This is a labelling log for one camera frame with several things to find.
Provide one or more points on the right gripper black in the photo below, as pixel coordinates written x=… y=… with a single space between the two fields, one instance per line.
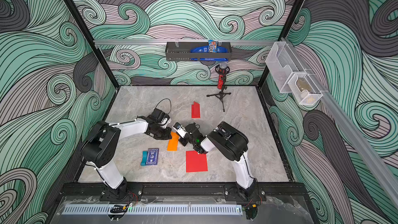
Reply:
x=185 y=140

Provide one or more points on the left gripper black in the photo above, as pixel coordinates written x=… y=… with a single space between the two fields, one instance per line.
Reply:
x=167 y=135

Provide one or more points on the orange square paper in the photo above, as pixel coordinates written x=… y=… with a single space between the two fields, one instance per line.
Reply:
x=173 y=142

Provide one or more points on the red square paper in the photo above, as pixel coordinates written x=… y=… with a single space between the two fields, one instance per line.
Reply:
x=196 y=162
x=195 y=110

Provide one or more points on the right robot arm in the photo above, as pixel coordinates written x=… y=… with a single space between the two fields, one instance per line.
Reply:
x=232 y=144

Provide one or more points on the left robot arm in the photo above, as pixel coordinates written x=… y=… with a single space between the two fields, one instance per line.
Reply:
x=101 y=144

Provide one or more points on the blue card box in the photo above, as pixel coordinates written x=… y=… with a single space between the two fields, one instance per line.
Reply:
x=152 y=156

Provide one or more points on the teal small block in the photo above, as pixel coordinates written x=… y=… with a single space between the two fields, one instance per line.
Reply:
x=144 y=158

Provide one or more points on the black mini tripod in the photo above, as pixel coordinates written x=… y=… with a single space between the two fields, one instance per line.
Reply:
x=221 y=94

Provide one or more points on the blue snack package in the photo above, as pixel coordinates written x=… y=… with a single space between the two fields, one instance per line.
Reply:
x=212 y=47

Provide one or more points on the clear plastic bin large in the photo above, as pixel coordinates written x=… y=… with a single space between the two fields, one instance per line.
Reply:
x=282 y=64

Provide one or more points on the clear plastic bin small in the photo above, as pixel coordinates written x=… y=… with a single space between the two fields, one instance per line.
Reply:
x=304 y=90

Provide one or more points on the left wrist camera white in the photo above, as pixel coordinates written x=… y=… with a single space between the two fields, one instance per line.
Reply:
x=165 y=121

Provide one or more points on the white slotted cable duct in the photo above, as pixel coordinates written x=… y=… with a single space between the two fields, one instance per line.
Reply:
x=154 y=209

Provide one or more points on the black wall shelf basket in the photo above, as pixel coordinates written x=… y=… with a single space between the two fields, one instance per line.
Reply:
x=181 y=52

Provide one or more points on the black front base frame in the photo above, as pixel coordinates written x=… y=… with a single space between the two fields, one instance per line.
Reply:
x=223 y=190

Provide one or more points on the aluminium rail back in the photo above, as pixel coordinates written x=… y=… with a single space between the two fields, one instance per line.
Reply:
x=157 y=42

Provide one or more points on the aluminium rail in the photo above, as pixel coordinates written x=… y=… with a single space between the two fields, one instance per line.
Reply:
x=348 y=126
x=157 y=42

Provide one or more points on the aluminium rail right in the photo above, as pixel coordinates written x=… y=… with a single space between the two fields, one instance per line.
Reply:
x=348 y=126

